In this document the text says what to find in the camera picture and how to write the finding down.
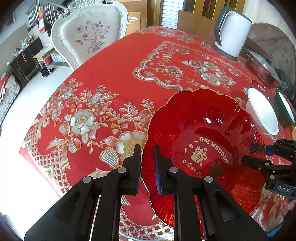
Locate green plastic bowl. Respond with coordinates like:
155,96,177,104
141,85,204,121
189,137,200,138
274,89,295,128

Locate white ceramic bowl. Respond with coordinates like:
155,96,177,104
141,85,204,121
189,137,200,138
246,88,279,136

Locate large red wedding plate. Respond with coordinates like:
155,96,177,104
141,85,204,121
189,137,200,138
142,89,265,226

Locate small red glass plate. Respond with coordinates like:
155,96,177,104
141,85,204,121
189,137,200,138
251,79,278,117

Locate black plastic bag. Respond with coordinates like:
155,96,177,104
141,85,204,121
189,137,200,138
275,69,295,103

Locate red floral tablecloth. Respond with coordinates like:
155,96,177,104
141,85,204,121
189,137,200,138
19,25,296,241

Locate white electric kettle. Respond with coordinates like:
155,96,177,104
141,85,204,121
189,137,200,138
213,7,252,61

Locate floral sofa with red cushions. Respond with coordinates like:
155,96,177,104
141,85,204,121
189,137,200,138
0,72,21,125

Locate wooden chair back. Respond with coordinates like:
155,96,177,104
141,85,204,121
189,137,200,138
177,11,215,42

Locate dark wooden sideboard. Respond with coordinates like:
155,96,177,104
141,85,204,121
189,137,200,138
9,38,43,88

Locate small white side table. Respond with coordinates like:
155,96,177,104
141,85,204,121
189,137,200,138
33,43,56,74

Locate white ornate chair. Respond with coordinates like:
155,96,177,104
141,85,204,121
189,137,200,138
51,1,129,70

